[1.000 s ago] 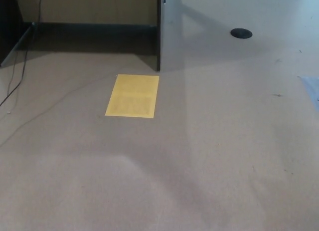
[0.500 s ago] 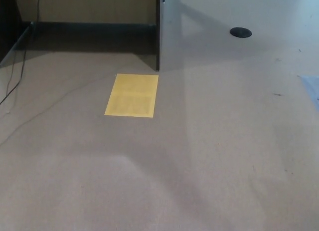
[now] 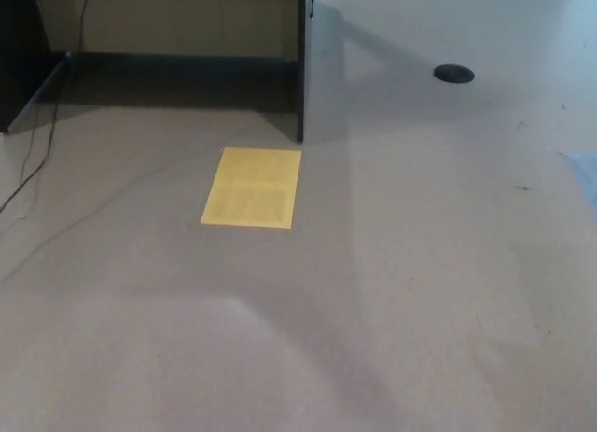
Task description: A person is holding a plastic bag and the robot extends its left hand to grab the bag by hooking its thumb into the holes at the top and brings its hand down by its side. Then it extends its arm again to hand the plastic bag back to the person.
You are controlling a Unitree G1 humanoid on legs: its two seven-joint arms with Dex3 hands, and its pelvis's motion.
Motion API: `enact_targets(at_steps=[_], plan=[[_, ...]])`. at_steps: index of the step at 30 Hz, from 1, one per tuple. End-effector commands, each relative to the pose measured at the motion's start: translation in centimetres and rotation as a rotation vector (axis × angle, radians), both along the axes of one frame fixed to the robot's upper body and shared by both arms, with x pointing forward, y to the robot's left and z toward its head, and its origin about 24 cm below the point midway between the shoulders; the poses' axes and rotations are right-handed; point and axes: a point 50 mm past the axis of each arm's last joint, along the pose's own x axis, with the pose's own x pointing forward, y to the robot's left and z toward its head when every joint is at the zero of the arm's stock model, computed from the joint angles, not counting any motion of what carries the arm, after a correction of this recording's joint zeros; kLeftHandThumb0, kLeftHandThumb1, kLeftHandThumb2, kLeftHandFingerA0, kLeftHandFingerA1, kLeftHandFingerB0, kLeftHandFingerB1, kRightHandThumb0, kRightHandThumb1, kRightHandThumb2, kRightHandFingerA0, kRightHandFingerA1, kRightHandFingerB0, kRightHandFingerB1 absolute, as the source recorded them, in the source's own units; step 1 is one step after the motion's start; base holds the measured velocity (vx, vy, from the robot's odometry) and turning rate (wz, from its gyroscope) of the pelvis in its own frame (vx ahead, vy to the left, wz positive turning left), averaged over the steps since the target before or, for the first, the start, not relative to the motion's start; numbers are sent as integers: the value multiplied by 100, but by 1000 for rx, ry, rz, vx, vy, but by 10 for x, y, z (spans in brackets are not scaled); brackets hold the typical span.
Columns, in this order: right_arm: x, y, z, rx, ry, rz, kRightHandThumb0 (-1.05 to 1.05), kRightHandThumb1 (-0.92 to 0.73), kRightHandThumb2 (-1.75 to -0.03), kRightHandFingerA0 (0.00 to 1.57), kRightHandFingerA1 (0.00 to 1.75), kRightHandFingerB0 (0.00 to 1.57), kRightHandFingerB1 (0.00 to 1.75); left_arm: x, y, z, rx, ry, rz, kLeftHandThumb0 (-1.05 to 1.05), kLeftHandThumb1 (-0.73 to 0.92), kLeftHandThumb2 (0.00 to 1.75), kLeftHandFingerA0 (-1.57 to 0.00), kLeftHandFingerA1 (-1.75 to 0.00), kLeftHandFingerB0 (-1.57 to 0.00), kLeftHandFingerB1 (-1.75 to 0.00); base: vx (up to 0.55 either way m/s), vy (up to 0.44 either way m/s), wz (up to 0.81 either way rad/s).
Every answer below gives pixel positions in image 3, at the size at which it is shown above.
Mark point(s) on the yellow paper sheet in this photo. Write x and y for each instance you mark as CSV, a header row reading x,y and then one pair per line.
x,y
252,189

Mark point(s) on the black round floor cover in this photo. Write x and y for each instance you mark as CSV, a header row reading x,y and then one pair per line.
x,y
453,73

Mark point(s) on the light blue plastic sheet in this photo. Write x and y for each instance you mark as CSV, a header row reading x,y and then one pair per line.
x,y
585,173

